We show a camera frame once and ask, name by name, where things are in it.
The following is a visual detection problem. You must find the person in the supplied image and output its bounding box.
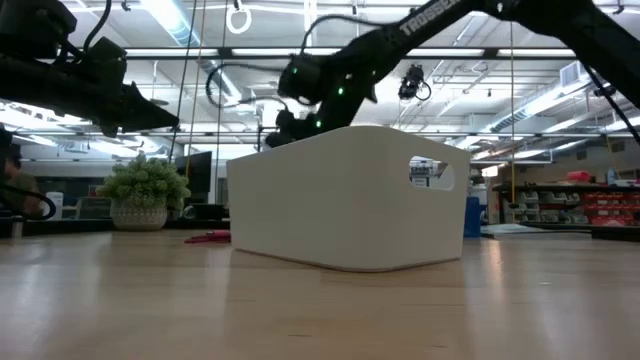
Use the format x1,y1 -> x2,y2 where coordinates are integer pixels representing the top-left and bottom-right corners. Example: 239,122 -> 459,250
0,144 -> 46,217

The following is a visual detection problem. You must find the blue product box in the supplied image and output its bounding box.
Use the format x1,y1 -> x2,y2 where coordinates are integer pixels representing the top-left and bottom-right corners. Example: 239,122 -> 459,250
463,195 -> 484,239

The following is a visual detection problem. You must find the black hanging camera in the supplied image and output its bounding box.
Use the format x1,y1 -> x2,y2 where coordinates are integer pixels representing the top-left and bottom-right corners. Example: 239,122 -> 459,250
397,63 -> 433,102

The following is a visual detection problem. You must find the white container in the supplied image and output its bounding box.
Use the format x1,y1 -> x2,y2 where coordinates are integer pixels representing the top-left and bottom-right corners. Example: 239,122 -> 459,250
44,191 -> 65,221

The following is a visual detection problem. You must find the black metal table frame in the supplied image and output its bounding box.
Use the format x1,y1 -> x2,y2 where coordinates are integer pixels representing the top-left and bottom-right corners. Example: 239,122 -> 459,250
0,217 -> 640,244

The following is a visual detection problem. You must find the red USB-C cable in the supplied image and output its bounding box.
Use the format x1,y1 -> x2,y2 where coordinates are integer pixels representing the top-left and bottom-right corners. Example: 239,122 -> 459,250
183,229 -> 233,245

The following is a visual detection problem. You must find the black monitor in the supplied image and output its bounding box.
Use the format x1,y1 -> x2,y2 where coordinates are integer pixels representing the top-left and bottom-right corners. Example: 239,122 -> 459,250
173,150 -> 214,207

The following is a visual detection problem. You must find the white hanging ring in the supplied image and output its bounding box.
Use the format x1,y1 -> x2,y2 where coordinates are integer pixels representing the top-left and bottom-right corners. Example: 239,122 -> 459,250
225,2 -> 253,36

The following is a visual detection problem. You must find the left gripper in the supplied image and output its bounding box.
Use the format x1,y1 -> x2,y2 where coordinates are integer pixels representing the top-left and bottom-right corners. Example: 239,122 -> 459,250
74,37 -> 181,133

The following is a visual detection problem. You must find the shelf with red bins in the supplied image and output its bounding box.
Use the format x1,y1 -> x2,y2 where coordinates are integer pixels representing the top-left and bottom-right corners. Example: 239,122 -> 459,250
492,169 -> 640,229

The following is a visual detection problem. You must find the white plastic bin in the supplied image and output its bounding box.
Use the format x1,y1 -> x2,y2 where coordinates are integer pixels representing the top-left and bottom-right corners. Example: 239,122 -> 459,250
225,124 -> 472,274

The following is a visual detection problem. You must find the green potted plant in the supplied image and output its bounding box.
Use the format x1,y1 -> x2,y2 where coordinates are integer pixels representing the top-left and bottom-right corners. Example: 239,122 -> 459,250
96,152 -> 193,233

